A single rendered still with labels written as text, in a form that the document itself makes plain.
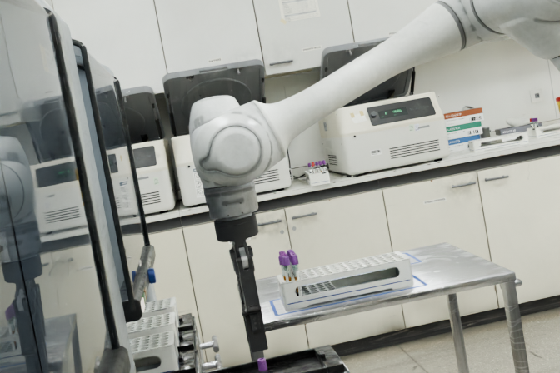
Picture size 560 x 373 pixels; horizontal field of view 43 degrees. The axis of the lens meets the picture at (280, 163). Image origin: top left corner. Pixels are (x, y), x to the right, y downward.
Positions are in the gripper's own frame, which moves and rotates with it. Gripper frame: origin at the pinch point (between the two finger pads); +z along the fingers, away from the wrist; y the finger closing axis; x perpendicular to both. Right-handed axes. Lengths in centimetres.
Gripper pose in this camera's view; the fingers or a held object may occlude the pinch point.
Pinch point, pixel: (254, 328)
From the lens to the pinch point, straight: 128.8
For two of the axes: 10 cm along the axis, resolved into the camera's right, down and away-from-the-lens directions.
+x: 9.7, -1.8, 1.3
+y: 1.4, 0.3, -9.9
